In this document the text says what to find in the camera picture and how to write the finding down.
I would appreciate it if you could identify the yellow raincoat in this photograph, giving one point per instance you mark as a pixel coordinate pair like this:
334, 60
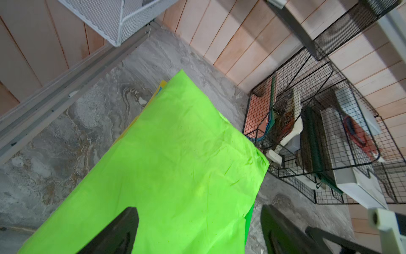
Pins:
159, 89

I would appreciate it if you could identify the black mesh wall basket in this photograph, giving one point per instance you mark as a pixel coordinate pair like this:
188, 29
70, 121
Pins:
361, 15

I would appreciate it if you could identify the red wallet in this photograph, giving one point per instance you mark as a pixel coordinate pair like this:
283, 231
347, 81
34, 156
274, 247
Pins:
360, 138

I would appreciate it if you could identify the white wire wall shelf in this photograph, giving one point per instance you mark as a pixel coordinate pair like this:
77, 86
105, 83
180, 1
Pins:
118, 20

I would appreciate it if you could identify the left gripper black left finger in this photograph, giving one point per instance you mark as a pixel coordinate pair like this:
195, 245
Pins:
116, 238

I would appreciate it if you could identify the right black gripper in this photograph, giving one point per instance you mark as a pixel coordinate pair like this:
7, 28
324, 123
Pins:
391, 226

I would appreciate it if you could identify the light green raincoat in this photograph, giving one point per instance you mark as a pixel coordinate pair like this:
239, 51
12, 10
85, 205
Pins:
190, 174

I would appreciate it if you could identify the black wire file organizer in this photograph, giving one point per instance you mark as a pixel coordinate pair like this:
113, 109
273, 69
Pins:
295, 114

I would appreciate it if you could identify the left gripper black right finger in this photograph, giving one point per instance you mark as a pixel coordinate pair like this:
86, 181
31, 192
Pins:
282, 236

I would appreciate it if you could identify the black wire tray stack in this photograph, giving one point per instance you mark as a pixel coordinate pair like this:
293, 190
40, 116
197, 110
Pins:
389, 167

